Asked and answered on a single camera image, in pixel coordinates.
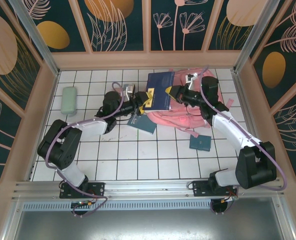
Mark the navy book yellow label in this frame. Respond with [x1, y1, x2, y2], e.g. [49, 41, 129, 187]
[142, 71, 176, 113]

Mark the large teal book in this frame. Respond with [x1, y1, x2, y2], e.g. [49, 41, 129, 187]
[127, 114, 158, 136]

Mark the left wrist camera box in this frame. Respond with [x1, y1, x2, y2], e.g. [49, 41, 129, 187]
[124, 84, 137, 97]

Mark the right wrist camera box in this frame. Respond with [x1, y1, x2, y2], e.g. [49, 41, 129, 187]
[184, 73, 201, 89]

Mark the mint green pencil case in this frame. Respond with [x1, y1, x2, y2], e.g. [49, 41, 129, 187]
[60, 86, 78, 116]

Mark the pink backpack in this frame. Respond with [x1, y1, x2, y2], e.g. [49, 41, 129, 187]
[147, 66, 236, 131]

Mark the slotted grey cable duct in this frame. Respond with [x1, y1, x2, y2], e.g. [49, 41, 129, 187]
[21, 201, 276, 212]

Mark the small teal notebook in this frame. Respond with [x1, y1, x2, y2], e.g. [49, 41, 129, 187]
[189, 134, 212, 153]

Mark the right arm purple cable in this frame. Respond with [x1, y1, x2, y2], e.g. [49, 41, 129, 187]
[199, 65, 289, 216]

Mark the aluminium side rail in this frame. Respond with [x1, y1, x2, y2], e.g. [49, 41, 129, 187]
[27, 161, 37, 181]
[230, 69, 273, 179]

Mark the grey metal sheet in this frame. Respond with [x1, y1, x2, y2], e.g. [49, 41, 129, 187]
[2, 211, 296, 240]

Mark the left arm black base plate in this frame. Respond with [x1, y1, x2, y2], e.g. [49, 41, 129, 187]
[59, 181, 106, 200]

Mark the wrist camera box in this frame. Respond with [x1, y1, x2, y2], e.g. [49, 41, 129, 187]
[184, 73, 201, 89]
[124, 84, 137, 97]

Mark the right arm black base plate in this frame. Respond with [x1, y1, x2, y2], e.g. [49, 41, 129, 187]
[191, 179, 239, 201]

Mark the aluminium mounting rail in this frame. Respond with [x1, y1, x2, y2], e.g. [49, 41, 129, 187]
[11, 176, 287, 201]

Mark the aluminium frame post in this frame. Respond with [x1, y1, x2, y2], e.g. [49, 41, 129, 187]
[7, 0, 62, 77]
[232, 0, 289, 73]

